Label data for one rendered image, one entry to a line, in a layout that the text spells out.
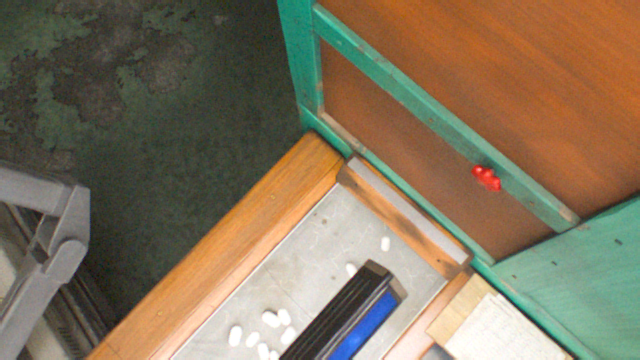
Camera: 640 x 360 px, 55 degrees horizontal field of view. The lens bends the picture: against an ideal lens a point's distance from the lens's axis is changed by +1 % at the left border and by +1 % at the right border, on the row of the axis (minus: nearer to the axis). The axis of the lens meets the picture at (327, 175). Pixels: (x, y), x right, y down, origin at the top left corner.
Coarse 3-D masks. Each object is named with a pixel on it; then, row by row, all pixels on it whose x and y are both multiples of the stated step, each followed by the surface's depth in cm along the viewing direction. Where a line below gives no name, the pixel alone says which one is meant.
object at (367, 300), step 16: (368, 272) 88; (384, 272) 85; (352, 288) 88; (368, 288) 85; (384, 288) 85; (400, 288) 87; (336, 304) 88; (352, 304) 85; (368, 304) 84; (384, 304) 87; (400, 304) 89; (320, 320) 87; (336, 320) 85; (352, 320) 83; (368, 320) 86; (384, 320) 88; (304, 336) 87; (320, 336) 84; (336, 336) 83; (352, 336) 85; (368, 336) 88; (288, 352) 87; (304, 352) 84; (320, 352) 82; (336, 352) 84; (352, 352) 87
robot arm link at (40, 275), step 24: (72, 240) 93; (24, 264) 96; (48, 264) 92; (72, 264) 94; (24, 288) 93; (48, 288) 95; (0, 312) 94; (24, 312) 94; (0, 336) 93; (24, 336) 95
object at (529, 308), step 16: (304, 112) 123; (304, 128) 135; (320, 128) 124; (336, 144) 125; (480, 272) 118; (496, 288) 119; (512, 288) 111; (512, 304) 119; (528, 304) 110; (544, 320) 111; (560, 336) 111; (576, 352) 111; (592, 352) 107
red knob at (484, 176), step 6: (474, 168) 74; (480, 168) 74; (486, 168) 73; (492, 168) 75; (474, 174) 75; (480, 174) 74; (486, 174) 73; (492, 174) 73; (480, 180) 75; (486, 180) 74; (492, 180) 73; (498, 180) 73; (486, 186) 75; (492, 186) 74; (498, 186) 74
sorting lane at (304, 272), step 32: (320, 224) 124; (352, 224) 124; (384, 224) 124; (288, 256) 123; (320, 256) 123; (352, 256) 123; (384, 256) 122; (416, 256) 122; (256, 288) 121; (288, 288) 121; (320, 288) 121; (416, 288) 121; (224, 320) 120; (256, 320) 120; (192, 352) 119; (224, 352) 118; (256, 352) 118; (384, 352) 118
